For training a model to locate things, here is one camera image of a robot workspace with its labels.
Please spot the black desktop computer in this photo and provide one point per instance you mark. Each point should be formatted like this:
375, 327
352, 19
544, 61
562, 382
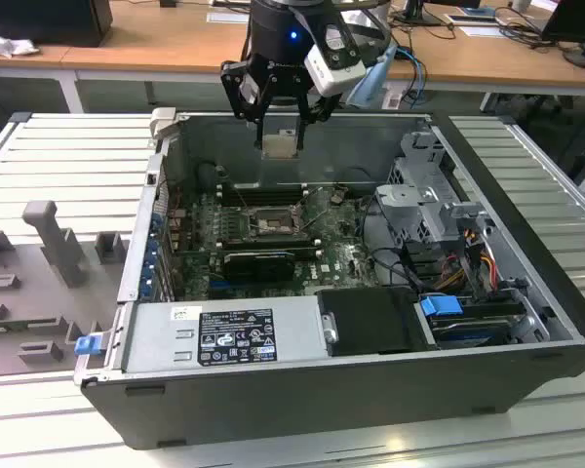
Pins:
44, 19

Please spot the black open PC case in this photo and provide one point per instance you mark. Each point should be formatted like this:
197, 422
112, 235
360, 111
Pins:
273, 414

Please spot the crumpled white paper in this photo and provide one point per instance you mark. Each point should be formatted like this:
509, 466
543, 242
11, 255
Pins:
10, 46

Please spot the pale blue teach pendant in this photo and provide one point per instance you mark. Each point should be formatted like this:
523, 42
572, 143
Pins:
375, 73

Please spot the silver power supply unit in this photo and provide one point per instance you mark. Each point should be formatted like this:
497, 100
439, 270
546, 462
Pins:
151, 341

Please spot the blue case latch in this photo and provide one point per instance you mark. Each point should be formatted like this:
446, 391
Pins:
88, 345

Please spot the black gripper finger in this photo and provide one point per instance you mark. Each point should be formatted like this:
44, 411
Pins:
230, 88
301, 136

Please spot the green RAM stick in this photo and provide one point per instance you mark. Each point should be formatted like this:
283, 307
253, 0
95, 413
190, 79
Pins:
10, 327

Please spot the wooden office desk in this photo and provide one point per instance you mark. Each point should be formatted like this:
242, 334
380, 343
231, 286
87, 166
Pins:
175, 39

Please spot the blue disk carrier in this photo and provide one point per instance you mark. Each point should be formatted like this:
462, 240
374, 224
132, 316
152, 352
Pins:
441, 312

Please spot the grey plastic case latch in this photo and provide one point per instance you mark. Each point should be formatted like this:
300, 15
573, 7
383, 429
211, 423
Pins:
162, 122

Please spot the black graphics card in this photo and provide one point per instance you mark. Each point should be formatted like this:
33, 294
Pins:
258, 267

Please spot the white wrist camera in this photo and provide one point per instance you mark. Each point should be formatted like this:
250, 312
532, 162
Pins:
334, 73

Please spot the silver CPU chip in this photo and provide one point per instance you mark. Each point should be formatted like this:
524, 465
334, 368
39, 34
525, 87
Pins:
280, 144

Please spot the green motherboard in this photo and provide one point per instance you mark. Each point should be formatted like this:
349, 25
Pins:
331, 263

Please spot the metal drive cage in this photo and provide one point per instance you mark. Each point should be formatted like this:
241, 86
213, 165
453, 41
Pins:
419, 205

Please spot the black monitor stand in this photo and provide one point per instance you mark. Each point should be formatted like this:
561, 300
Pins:
417, 12

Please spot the blue card retainer strip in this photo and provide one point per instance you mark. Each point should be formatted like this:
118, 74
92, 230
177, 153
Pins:
151, 254

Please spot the grey parts rack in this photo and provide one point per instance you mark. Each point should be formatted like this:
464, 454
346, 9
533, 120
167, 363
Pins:
29, 292

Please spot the black computer monitor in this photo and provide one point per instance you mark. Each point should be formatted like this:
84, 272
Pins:
570, 19

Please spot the black plastic drive cover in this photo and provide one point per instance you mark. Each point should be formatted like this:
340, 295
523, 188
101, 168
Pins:
370, 322

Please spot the silver coin battery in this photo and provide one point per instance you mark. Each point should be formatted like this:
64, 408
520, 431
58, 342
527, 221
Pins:
338, 196

